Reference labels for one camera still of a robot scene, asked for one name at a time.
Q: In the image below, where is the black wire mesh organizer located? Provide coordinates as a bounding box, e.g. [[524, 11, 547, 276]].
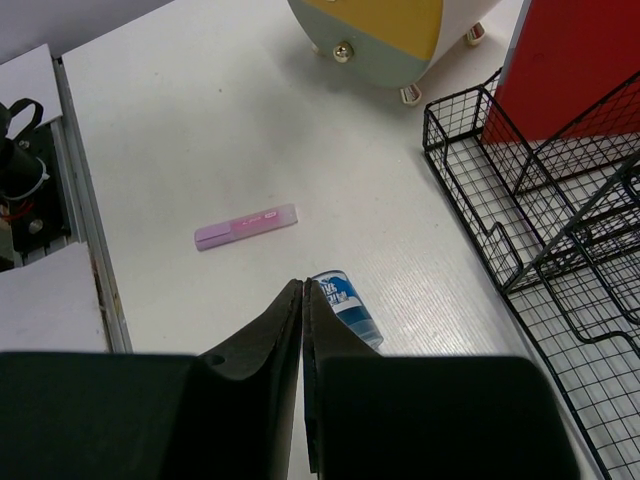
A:
[[422, 75, 639, 479]]

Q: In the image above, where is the round white drawer cabinet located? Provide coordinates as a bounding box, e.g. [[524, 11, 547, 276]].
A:
[[288, 0, 499, 105]]

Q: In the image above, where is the blue labelled clear jar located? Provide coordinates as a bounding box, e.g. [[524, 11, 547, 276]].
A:
[[313, 270, 384, 350]]

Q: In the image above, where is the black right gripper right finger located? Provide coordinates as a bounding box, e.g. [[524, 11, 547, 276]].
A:
[[302, 280, 581, 479]]

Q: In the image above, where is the red folder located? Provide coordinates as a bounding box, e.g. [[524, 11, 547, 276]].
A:
[[482, 0, 639, 143]]

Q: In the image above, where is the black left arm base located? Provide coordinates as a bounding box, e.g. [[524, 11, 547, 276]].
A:
[[1, 98, 71, 262]]

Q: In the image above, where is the pink highlighter pen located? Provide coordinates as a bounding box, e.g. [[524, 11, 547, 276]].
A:
[[194, 204, 298, 251]]

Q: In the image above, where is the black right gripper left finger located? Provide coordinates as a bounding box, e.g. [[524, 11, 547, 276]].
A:
[[1, 280, 303, 479]]

